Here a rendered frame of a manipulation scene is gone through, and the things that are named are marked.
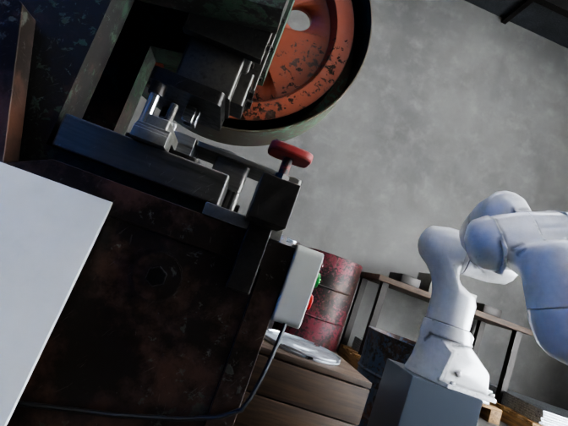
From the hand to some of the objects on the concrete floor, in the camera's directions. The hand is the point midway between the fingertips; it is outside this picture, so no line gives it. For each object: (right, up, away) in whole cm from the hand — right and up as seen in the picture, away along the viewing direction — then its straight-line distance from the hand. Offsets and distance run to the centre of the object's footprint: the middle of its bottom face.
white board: (-142, +16, -17) cm, 143 cm away
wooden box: (-79, -19, +71) cm, 108 cm away
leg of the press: (-132, +11, -9) cm, 133 cm away
